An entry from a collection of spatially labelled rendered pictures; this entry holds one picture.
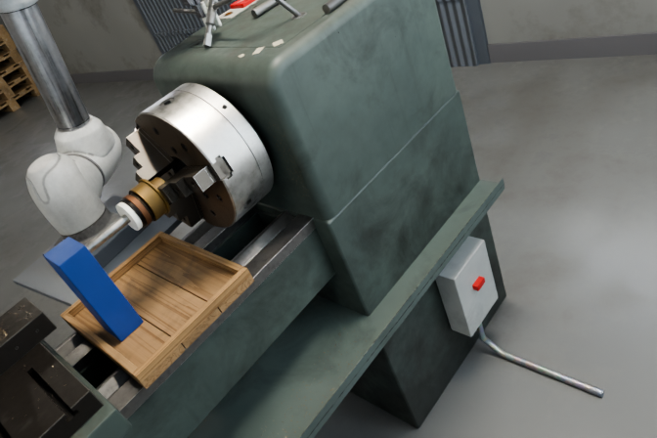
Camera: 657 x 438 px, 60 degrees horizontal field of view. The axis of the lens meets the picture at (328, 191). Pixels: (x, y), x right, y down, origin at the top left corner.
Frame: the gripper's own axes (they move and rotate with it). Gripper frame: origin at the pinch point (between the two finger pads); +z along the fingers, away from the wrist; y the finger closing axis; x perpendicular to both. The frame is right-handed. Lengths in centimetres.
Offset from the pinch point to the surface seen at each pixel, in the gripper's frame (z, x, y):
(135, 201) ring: 20, 14, 44
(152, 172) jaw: 18.7, 10.8, 36.7
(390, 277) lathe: 74, 34, 5
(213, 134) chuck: 13.9, 24.9, 26.7
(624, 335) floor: 131, 74, -43
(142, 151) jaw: 14.9, 7.4, 34.8
